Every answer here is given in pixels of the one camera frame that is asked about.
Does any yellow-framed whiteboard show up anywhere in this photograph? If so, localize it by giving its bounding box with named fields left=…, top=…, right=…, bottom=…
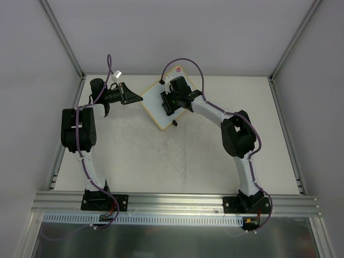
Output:
left=141, top=66, right=196, bottom=131

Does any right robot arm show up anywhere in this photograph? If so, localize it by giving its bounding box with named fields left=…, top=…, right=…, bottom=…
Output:
left=159, top=76, right=261, bottom=213

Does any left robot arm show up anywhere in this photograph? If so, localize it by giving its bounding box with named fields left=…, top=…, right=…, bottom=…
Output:
left=61, top=78, right=143, bottom=210

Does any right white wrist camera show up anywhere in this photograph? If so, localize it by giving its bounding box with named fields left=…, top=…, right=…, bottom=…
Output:
left=159, top=75, right=173, bottom=94

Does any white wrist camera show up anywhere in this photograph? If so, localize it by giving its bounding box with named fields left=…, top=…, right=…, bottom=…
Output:
left=159, top=75, right=173, bottom=94
left=111, top=70, right=122, bottom=82

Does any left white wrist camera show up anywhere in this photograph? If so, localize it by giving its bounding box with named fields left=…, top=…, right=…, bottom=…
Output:
left=111, top=70, right=122, bottom=82

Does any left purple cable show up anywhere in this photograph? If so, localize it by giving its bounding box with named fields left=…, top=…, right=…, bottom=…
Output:
left=42, top=54, right=120, bottom=240

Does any left aluminium frame post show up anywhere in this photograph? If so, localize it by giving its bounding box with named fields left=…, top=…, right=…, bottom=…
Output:
left=38, top=0, right=84, bottom=78

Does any aluminium frame post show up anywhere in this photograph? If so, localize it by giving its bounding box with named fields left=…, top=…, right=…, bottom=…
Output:
left=38, top=0, right=84, bottom=78
left=269, top=0, right=323, bottom=81

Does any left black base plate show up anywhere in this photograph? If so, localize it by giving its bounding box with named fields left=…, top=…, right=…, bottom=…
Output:
left=81, top=190, right=129, bottom=212

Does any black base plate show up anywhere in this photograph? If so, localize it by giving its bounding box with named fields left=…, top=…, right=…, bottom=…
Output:
left=222, top=195, right=271, bottom=214
left=81, top=190, right=129, bottom=212

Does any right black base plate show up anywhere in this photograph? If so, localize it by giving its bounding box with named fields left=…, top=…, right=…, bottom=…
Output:
left=222, top=195, right=271, bottom=214

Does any aluminium mounting rail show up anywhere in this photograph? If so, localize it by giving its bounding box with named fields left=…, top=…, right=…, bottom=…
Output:
left=31, top=191, right=323, bottom=217

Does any white slotted cable duct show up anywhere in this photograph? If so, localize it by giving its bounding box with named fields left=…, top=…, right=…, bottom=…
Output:
left=42, top=212, right=243, bottom=227

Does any right aluminium frame post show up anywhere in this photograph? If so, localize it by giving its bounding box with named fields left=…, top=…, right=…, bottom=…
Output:
left=269, top=0, right=323, bottom=81

